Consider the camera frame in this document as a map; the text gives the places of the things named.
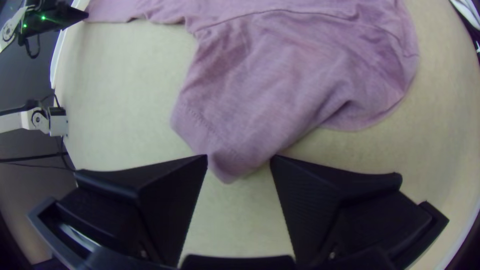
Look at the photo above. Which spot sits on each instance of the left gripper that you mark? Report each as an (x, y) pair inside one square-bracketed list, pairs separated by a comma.
[(63, 15)]

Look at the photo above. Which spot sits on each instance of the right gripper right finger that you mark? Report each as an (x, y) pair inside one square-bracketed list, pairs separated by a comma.
[(322, 210)]

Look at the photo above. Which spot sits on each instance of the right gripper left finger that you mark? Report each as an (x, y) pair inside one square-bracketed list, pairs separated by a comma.
[(157, 202)]

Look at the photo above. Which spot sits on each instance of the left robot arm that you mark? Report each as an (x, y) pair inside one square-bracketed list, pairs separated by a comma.
[(15, 22)]

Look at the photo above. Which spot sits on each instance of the pink t-shirt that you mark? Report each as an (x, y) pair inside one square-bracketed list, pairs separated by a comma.
[(285, 82)]

